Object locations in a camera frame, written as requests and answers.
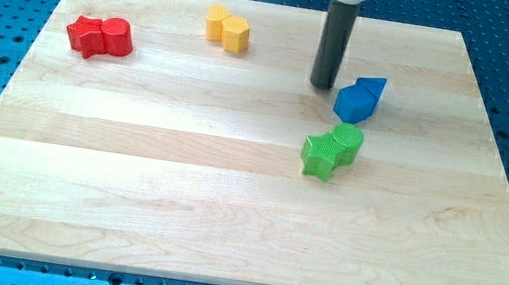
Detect green star block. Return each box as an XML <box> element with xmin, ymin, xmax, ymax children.
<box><xmin>300</xmin><ymin>132</ymin><xmax>346</xmax><ymax>182</ymax></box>

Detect green cylinder block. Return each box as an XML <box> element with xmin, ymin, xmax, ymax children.
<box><xmin>332</xmin><ymin>123</ymin><xmax>365</xmax><ymax>167</ymax></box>

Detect wooden board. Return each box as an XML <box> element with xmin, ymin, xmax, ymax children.
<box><xmin>0</xmin><ymin>0</ymin><xmax>509</xmax><ymax>285</ymax></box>

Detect blue cube block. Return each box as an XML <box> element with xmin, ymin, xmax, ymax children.
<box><xmin>333</xmin><ymin>85</ymin><xmax>377</xmax><ymax>124</ymax></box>

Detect yellow hexagon block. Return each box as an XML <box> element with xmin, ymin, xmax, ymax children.
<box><xmin>221</xmin><ymin>16</ymin><xmax>250</xmax><ymax>54</ymax></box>

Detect blue triangle block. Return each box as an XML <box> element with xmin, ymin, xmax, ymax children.
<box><xmin>356</xmin><ymin>77</ymin><xmax>387</xmax><ymax>103</ymax></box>

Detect yellow pentagon block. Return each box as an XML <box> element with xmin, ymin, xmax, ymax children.
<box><xmin>205</xmin><ymin>4</ymin><xmax>231</xmax><ymax>42</ymax></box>

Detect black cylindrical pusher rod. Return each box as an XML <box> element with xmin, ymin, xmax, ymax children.
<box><xmin>310</xmin><ymin>0</ymin><xmax>366</xmax><ymax>91</ymax></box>

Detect red cylinder block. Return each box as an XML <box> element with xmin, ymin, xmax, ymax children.
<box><xmin>100</xmin><ymin>17</ymin><xmax>133</xmax><ymax>57</ymax></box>

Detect red star block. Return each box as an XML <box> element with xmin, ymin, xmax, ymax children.
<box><xmin>66</xmin><ymin>16</ymin><xmax>106</xmax><ymax>59</ymax></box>

